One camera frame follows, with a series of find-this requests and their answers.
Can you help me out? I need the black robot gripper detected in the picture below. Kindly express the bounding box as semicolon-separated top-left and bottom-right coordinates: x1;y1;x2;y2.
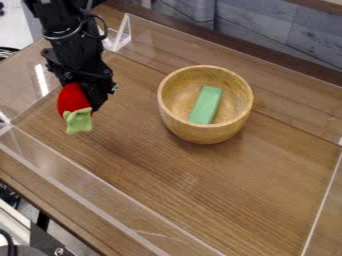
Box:
40;33;120;114

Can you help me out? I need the red plush fruit green leaf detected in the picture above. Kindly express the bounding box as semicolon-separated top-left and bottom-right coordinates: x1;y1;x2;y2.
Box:
57;82;93;135

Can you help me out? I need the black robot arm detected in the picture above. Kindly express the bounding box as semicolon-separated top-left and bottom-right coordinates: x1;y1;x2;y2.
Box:
22;0;116;111

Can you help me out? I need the wooden bowl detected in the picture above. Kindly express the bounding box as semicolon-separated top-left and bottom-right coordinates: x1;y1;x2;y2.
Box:
157;65;253;144

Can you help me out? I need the green rectangular block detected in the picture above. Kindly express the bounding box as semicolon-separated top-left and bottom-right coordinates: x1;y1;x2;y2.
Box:
188;86;223;124

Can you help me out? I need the black device lower left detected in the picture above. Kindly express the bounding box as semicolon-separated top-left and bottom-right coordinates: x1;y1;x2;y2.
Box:
0;222;77;256

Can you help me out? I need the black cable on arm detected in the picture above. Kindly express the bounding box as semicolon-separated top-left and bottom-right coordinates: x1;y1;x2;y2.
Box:
78;9;109;42

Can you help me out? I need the grey post upper left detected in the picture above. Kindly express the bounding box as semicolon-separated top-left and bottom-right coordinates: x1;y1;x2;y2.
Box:
20;0;42;41

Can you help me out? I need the clear acrylic tray enclosure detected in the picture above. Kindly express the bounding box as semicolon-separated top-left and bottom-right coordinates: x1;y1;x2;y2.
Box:
0;17;342;256

